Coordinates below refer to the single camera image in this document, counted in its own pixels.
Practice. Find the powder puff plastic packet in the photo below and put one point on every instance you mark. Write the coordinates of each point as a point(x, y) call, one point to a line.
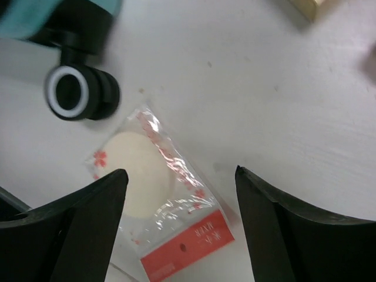
point(171, 218)

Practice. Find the small gold box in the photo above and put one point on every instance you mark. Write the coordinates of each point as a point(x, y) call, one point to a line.
point(307, 10)

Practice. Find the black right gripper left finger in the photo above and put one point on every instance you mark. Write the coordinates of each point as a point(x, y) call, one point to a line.
point(69, 239)

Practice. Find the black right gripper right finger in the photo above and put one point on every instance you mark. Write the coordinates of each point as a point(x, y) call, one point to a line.
point(291, 240)

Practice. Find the pink teal kids suitcase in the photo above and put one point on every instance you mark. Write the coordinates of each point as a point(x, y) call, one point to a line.
point(73, 90)

